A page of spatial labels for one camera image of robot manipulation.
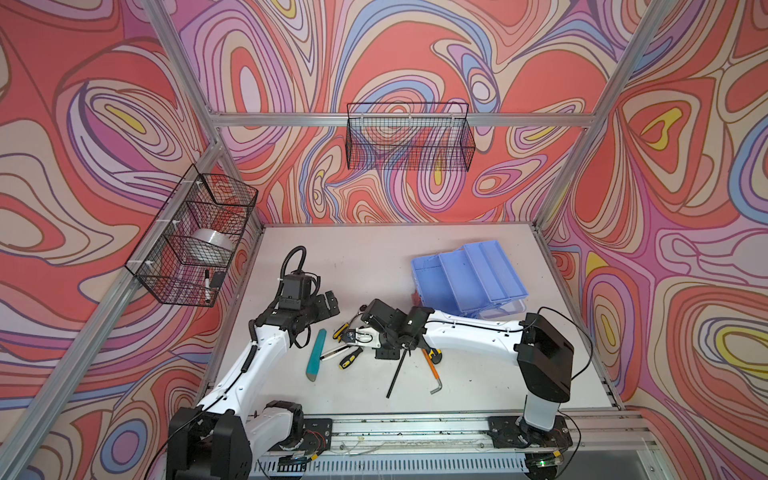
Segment teal utility knife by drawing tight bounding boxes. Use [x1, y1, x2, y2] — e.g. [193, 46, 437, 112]
[305, 329, 327, 382]

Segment white pink tool box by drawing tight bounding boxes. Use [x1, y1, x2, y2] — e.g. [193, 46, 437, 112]
[411, 240, 528, 320]

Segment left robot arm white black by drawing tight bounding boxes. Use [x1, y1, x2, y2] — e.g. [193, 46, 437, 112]
[162, 245, 340, 479]

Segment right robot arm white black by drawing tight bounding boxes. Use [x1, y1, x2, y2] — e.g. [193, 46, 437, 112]
[360, 299, 575, 433]

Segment black hex key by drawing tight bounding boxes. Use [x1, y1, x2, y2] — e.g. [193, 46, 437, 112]
[385, 350, 409, 399]

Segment yellow black utility knife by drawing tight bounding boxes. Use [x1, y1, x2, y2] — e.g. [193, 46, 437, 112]
[427, 349, 443, 365]

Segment orange sleeved hex key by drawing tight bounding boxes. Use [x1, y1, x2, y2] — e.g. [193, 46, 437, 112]
[421, 349, 443, 395]

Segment silver tape roll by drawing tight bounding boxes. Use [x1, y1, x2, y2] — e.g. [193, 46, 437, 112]
[192, 228, 235, 251]

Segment large screwdriver black yellow handle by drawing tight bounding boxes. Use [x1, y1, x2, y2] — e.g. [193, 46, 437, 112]
[339, 347, 363, 370]

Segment black wire basket left wall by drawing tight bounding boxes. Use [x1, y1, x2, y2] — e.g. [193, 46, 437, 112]
[125, 166, 258, 307]

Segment black wire basket wall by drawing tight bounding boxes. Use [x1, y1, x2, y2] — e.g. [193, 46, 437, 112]
[345, 100, 476, 172]
[125, 166, 258, 307]

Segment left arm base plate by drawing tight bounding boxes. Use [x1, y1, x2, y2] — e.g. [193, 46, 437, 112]
[297, 417, 333, 454]

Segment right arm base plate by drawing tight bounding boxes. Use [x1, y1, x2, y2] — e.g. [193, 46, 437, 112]
[487, 415, 573, 450]

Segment black wire basket back wall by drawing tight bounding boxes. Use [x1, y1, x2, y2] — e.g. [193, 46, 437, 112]
[345, 100, 476, 172]

